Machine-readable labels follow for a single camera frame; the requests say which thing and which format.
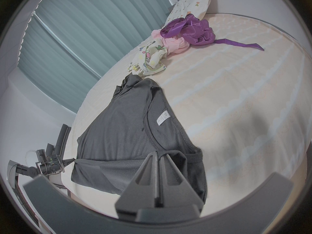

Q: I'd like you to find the pink garment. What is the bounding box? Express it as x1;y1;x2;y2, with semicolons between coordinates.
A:
151;29;191;57

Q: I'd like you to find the black T-shirt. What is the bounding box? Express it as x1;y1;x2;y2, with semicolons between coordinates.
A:
71;75;208;205

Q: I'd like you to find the purple satin garment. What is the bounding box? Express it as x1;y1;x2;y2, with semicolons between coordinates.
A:
160;14;265;51

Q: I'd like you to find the white printed garment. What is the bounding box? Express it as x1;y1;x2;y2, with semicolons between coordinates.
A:
127;39;169;79

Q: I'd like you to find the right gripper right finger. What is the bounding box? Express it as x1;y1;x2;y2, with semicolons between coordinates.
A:
158;153;204;216

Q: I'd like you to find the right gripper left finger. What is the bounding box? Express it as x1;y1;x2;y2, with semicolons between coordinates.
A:
115;153;158;217

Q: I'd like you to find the white printed pillow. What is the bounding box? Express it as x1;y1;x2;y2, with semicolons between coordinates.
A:
166;0;216;30

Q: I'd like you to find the bed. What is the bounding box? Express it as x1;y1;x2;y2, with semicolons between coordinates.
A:
61;0;312;217

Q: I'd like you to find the blue-green curtain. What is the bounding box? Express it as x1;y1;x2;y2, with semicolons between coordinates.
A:
33;0;175;78
18;16;98;113

